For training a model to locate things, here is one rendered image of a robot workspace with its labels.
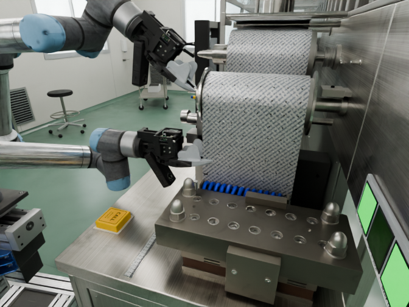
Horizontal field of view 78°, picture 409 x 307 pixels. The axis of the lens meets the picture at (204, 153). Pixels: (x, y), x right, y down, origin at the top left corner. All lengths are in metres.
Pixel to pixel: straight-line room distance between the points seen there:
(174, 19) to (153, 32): 6.03
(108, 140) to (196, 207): 0.32
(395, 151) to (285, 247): 0.27
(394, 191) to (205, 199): 0.41
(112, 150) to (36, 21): 0.34
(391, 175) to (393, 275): 0.11
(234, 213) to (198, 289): 0.18
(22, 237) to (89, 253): 0.48
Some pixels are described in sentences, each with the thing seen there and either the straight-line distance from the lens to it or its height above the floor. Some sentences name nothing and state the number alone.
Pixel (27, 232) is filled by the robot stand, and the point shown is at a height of 0.73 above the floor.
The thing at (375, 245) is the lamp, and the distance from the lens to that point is 0.38.
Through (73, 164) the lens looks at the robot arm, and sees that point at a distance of 0.89.
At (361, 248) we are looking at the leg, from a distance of 0.99.
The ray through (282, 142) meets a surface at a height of 1.17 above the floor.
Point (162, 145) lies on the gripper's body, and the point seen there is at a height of 1.13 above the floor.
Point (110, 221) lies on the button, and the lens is 0.78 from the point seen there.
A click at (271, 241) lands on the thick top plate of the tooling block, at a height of 1.03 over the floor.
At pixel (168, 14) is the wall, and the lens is 6.78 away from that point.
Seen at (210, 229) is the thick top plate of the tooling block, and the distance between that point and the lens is 0.55.
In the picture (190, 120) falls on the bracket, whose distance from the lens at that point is 0.74.
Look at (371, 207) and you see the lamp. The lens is 0.40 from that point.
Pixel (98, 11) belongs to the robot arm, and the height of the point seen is 1.45.
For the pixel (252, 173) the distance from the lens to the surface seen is 0.66.
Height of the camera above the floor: 1.40
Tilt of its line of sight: 25 degrees down
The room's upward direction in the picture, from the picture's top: straight up
